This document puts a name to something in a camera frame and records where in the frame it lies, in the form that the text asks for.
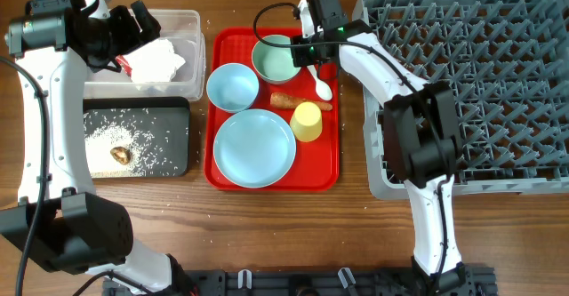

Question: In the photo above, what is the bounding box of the green bowl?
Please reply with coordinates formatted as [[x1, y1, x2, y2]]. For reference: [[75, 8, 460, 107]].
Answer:
[[252, 41, 301, 84]]

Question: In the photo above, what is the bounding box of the red snack wrapper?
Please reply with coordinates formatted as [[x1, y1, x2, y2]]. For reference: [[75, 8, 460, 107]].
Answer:
[[116, 55, 132, 76]]

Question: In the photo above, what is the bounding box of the white napkin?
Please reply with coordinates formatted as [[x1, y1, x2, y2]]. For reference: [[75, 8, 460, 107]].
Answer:
[[123, 38, 186, 83]]

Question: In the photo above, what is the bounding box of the white plastic spoon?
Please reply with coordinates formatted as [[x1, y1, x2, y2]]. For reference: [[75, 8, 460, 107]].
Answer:
[[307, 65, 333, 101]]

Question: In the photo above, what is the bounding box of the orange carrot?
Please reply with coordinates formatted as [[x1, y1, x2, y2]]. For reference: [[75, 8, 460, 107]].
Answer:
[[269, 92, 333, 111]]

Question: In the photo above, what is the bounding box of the yellow plastic cup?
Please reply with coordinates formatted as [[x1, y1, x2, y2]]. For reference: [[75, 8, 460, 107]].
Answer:
[[290, 102, 323, 142]]

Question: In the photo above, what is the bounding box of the small light blue bowl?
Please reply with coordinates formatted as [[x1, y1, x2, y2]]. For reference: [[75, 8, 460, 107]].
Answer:
[[206, 63, 260, 114]]

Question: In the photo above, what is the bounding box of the white rice pile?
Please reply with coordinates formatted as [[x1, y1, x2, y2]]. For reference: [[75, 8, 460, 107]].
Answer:
[[83, 107, 188, 177]]

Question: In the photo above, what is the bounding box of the large light blue plate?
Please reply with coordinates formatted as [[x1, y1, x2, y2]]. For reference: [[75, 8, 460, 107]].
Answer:
[[213, 109, 297, 188]]

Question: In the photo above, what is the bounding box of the brown food scrap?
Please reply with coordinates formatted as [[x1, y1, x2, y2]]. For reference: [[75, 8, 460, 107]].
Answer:
[[110, 147, 132, 165]]

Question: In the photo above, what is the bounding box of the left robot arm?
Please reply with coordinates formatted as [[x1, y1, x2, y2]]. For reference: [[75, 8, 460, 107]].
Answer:
[[1, 0, 199, 295]]

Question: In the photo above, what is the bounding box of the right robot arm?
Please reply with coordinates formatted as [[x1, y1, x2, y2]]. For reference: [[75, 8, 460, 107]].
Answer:
[[291, 0, 466, 295]]

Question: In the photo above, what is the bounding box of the grey dishwasher rack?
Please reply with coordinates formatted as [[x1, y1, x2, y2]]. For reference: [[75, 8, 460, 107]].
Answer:
[[352, 0, 568, 195]]

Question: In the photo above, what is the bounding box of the clear plastic bin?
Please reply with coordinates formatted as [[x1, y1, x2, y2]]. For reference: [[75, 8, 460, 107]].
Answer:
[[84, 9, 206, 101]]

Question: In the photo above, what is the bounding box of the red serving tray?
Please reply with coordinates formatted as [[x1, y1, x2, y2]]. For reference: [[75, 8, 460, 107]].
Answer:
[[204, 28, 340, 192]]

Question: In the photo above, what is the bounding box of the black plastic tray bin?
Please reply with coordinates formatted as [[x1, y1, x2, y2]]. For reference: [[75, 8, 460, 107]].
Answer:
[[82, 96, 192, 180]]

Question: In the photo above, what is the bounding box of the right black cable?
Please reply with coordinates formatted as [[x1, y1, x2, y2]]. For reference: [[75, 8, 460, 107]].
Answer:
[[252, 2, 448, 288]]

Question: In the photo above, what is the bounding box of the black cable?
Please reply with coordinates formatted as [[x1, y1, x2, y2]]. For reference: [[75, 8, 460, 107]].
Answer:
[[0, 55, 121, 296], [252, 2, 448, 288]]

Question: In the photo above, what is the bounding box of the left black cable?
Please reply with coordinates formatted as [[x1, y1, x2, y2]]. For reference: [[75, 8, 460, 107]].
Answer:
[[0, 55, 121, 296]]

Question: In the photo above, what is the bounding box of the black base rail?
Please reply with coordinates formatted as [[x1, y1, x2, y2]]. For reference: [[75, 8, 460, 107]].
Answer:
[[101, 266, 499, 296]]

